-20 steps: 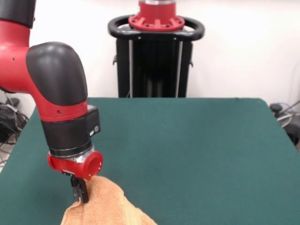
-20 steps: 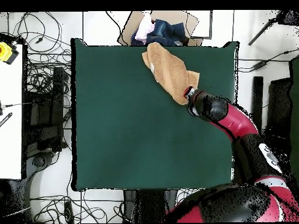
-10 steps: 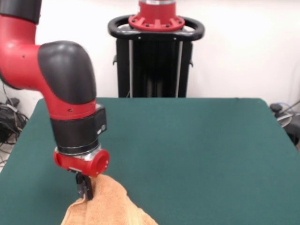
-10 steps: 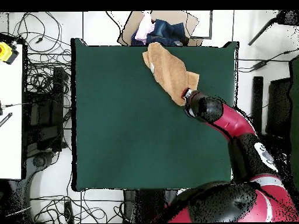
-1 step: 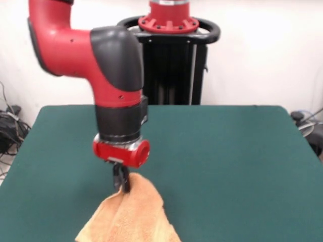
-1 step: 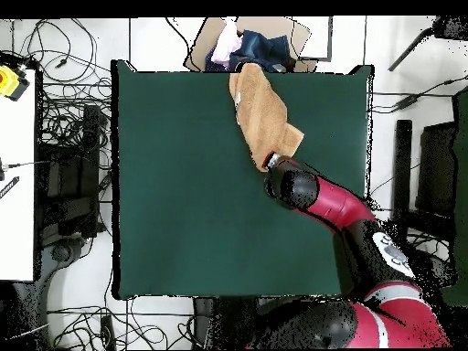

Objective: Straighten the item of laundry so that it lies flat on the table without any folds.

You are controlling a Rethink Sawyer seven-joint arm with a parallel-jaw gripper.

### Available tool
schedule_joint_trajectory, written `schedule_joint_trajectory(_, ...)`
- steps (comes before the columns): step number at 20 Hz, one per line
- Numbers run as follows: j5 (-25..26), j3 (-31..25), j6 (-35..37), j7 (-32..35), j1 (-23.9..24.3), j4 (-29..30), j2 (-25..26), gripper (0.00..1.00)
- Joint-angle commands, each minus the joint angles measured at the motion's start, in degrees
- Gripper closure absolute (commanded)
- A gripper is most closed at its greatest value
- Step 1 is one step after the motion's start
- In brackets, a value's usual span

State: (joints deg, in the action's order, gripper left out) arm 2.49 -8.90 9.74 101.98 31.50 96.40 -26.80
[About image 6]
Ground black chair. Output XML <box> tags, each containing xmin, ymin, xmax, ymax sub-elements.
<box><xmin>389</xmin><ymin>119</ymin><xmax>459</xmax><ymax>250</ymax></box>

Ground black robot pedestal with handle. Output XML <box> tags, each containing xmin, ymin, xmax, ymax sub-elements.
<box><xmin>192</xmin><ymin>296</ymin><xmax>264</xmax><ymax>350</ymax></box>

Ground black stand frame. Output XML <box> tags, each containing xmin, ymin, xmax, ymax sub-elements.
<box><xmin>42</xmin><ymin>104</ymin><xmax>104</xmax><ymax>240</ymax></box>

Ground white side table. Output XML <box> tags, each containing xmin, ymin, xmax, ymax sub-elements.
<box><xmin>0</xmin><ymin>69</ymin><xmax>37</xmax><ymax>282</ymax></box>

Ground brown cardboard box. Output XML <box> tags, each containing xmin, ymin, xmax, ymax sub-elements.
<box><xmin>183</xmin><ymin>16</ymin><xmax>320</xmax><ymax>73</ymax></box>

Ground yellow emergency stop box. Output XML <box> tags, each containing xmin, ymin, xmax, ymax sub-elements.
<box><xmin>0</xmin><ymin>64</ymin><xmax>31</xmax><ymax>102</ymax></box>

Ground blue denim garment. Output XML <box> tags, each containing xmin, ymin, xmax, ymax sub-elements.
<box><xmin>204</xmin><ymin>30</ymin><xmax>294</xmax><ymax>73</ymax></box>

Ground pink garment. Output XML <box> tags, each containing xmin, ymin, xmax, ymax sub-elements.
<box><xmin>210</xmin><ymin>16</ymin><xmax>243</xmax><ymax>69</ymax></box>

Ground black cable tangle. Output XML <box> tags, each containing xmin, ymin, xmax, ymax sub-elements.
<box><xmin>47</xmin><ymin>299</ymin><xmax>195</xmax><ymax>350</ymax></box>
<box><xmin>19</xmin><ymin>17</ymin><xmax>113</xmax><ymax>237</ymax></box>
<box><xmin>368</xmin><ymin>215</ymin><xmax>454</xmax><ymax>279</ymax></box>

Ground orange-brown terry towel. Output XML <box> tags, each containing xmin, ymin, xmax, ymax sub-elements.
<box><xmin>229</xmin><ymin>62</ymin><xmax>305</xmax><ymax>173</ymax></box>

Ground dark green table cloth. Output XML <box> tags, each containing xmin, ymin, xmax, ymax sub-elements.
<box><xmin>111</xmin><ymin>59</ymin><xmax>375</xmax><ymax>300</ymax></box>

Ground black power strip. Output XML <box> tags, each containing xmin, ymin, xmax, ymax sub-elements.
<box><xmin>100</xmin><ymin>314</ymin><xmax>117</xmax><ymax>351</ymax></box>

